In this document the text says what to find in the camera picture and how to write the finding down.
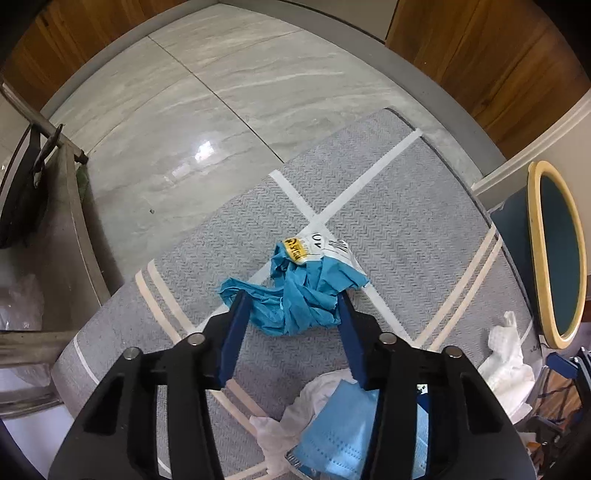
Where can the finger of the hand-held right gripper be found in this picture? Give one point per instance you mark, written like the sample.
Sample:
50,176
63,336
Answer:
563,365

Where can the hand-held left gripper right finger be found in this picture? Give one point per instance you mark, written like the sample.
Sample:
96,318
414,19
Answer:
351,337

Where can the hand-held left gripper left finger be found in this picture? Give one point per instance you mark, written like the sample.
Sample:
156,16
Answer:
233,332

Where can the white tissue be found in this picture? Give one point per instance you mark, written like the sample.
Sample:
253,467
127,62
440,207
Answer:
281,429
503,360

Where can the blue plastic bag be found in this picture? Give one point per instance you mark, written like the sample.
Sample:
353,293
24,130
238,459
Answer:
295,295

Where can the blue face mask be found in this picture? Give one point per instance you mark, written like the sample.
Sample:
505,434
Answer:
337,424

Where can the white printed plastic wrapper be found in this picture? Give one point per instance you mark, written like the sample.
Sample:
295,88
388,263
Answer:
332,247

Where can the dark blue board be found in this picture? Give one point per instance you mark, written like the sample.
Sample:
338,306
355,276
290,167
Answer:
512,240

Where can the grey striped rug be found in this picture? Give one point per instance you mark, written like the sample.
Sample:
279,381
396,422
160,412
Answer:
392,207

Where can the clear plastic bag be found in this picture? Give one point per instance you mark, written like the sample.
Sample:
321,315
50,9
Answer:
18,304

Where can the black hanging bag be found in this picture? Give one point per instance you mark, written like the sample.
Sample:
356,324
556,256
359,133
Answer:
21,198

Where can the wooden cabinet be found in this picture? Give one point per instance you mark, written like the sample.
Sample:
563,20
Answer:
485,60
60,37

